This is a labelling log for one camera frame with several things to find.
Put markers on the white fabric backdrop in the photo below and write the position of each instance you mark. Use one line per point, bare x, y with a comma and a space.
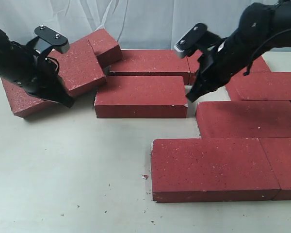
134, 24

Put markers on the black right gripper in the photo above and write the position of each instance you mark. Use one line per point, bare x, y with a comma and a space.
226, 59

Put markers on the red brick front large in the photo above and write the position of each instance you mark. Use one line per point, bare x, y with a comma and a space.
211, 170

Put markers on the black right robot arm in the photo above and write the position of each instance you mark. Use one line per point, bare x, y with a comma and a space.
261, 28

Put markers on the small red brick top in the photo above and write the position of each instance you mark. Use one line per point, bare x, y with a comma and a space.
105, 47

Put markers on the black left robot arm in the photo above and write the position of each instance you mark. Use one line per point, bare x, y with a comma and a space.
31, 68

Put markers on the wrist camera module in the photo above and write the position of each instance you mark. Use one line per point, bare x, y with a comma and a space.
187, 45
49, 38

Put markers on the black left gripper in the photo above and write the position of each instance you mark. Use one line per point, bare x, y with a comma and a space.
37, 76

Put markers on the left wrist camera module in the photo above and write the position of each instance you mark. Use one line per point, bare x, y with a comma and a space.
49, 38

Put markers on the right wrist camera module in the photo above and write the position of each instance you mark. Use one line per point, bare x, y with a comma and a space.
187, 45

